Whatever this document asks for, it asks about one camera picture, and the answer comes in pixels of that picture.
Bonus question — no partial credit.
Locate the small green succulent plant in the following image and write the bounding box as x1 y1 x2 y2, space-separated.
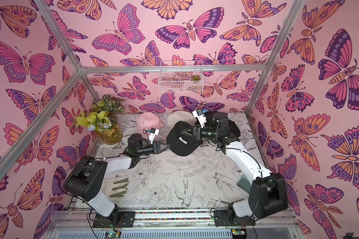
191 75 201 81

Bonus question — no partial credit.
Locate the black cap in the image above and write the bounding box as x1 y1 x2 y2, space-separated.
166 121 203 156
213 112 241 137

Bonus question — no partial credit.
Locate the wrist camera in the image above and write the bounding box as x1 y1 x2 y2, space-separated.
147 128 159 144
192 109 207 128

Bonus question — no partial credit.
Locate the green dustpan brush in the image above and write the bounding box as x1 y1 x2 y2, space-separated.
237 175 251 194

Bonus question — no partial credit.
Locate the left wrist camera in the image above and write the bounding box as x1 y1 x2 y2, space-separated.
147 128 159 144

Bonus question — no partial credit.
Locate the pink cap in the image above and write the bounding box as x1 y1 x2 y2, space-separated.
136 112 165 134

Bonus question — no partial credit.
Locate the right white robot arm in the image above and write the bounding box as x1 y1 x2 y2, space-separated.
181 110 288 221

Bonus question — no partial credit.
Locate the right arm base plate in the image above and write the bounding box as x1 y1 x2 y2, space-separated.
209 208 256 228

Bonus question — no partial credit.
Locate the black cap back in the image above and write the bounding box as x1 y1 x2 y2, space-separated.
213 112 241 137

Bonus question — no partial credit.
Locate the white wire basket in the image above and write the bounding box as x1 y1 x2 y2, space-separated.
157 60 204 94

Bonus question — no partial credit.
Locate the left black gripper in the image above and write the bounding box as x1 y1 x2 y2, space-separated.
136 143 170 158

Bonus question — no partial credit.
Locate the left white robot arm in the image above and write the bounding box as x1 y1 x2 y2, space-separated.
62 133 170 217

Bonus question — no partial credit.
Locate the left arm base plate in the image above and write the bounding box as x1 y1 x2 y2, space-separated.
93 206 136 228

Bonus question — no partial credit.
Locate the white Colorado cap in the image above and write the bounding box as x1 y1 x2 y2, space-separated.
167 111 197 128

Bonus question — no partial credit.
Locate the amber vase with flowers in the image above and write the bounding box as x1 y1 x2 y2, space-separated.
75 95 125 145

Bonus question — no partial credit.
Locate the aluminium front rail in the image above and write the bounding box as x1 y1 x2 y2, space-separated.
48 208 298 231

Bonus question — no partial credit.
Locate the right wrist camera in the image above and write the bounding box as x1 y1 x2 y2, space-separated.
192 109 207 128

